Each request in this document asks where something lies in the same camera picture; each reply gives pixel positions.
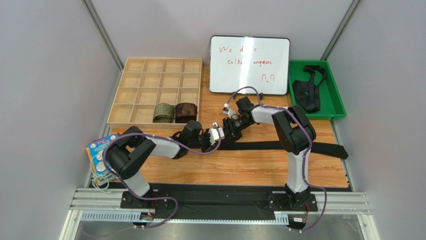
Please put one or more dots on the aluminium frame rail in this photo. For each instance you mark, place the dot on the aluminium frame rail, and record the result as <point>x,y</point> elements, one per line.
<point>342,215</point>

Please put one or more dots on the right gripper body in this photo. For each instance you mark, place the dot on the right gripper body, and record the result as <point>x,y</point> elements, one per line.
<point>231,126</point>

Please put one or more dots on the wooden compartment organizer box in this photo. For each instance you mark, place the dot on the wooden compartment organizer box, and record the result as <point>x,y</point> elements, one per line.
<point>147,82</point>

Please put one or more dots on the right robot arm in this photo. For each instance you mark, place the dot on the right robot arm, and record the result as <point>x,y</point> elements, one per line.
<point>295,136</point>

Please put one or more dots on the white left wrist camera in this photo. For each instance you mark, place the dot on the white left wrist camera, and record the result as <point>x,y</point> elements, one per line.
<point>216,133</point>

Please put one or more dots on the red children's book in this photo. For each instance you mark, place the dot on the red children's book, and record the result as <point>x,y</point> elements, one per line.
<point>90,159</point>

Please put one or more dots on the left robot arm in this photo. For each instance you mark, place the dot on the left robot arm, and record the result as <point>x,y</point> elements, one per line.
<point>125,155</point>

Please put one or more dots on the black whiteboard foot right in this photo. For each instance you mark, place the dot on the black whiteboard foot right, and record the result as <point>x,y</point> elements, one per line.
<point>262,96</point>

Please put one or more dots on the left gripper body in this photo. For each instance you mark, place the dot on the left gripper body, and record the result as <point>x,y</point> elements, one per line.
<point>206,141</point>

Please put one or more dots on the white whiteboard with red writing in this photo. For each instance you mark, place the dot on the white whiteboard with red writing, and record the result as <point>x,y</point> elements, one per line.
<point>249,64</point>

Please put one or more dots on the green patterned rolled tie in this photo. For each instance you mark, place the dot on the green patterned rolled tie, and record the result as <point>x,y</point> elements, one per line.
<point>164,113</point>

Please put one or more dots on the dark striped tie in bin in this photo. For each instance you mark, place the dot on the dark striped tie in bin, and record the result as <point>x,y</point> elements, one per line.
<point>307,93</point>

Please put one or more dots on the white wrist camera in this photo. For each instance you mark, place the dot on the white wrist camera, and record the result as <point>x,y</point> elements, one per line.
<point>229,112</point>
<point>216,133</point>

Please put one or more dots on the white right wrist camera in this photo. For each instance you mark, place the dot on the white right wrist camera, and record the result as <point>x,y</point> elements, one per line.
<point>229,112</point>

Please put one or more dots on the green plastic bin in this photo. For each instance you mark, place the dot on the green plastic bin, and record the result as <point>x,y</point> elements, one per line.
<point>332,106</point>

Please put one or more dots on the brown red rolled tie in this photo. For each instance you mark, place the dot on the brown red rolled tie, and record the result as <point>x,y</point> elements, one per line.
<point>185,112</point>

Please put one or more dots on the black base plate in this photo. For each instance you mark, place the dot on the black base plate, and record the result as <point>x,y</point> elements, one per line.
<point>218,202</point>

